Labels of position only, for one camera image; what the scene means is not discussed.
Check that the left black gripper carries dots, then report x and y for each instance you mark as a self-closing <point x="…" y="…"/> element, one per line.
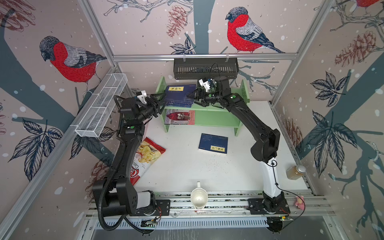
<point x="155" y="106"/>

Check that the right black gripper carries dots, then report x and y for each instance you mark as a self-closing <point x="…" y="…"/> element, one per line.
<point x="201" y="91"/>

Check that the pink red illustrated book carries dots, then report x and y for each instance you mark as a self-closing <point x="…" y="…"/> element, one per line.
<point x="179" y="117"/>

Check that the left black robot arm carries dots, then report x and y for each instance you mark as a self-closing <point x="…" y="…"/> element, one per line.
<point x="115" y="195"/>

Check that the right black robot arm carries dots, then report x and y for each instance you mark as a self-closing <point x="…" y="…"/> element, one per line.
<point x="267" y="140"/>

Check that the black hanging slotted basket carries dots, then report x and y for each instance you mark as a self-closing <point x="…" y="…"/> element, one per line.
<point x="199" y="68"/>

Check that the green wooden two-tier shelf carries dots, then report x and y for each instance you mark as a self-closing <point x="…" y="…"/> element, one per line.
<point x="209" y="116"/>

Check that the red snack bag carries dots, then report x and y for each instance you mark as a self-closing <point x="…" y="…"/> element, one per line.
<point x="147" y="154"/>

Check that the white ceramic pitcher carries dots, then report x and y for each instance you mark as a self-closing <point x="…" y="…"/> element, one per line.
<point x="199" y="197"/>

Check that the small circuit board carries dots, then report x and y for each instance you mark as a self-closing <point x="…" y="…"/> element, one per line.
<point x="148" y="224"/>

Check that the amber bottle white cap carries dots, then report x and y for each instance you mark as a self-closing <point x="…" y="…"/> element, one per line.
<point x="295" y="172"/>

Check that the pink small toy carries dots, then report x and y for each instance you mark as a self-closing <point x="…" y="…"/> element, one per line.
<point x="300" y="204"/>

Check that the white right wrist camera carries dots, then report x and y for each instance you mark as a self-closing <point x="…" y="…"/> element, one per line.
<point x="206" y="84"/>

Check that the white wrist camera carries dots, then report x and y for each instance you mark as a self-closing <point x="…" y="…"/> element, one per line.
<point x="141" y="96"/>
<point x="206" y="84"/>

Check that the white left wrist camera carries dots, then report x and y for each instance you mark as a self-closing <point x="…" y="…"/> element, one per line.
<point x="141" y="96"/>

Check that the white wire mesh tray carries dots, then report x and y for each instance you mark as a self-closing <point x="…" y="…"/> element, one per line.
<point x="97" y="115"/>

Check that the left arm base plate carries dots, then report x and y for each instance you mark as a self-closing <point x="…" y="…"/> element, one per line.
<point x="162" y="208"/>

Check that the aluminium mounting rail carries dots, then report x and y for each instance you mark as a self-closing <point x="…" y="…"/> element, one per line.
<point x="235" y="205"/>

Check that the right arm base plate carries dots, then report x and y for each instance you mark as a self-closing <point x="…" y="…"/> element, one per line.
<point x="263" y="207"/>

